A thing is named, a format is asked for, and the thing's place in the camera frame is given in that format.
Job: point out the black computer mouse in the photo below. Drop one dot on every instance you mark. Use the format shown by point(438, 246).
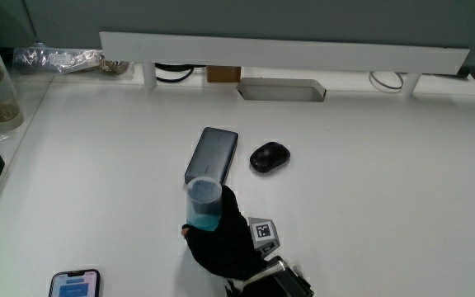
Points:
point(269, 156)

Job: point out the white desk shelf riser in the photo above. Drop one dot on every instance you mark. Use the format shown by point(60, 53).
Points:
point(283, 53)

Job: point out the clear cup with blue liquid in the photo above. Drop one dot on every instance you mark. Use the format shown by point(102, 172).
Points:
point(203, 206)

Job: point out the brown wooden box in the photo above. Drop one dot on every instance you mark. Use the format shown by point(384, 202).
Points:
point(223, 74)

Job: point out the clear plastic bag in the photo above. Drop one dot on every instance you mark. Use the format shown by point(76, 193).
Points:
point(62, 59)

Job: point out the person's right hand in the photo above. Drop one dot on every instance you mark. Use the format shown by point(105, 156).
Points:
point(225, 247)

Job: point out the black smartphone with lit screen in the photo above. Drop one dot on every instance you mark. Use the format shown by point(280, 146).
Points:
point(74, 285)

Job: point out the dark grey power bank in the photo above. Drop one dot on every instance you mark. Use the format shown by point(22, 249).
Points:
point(213, 154)

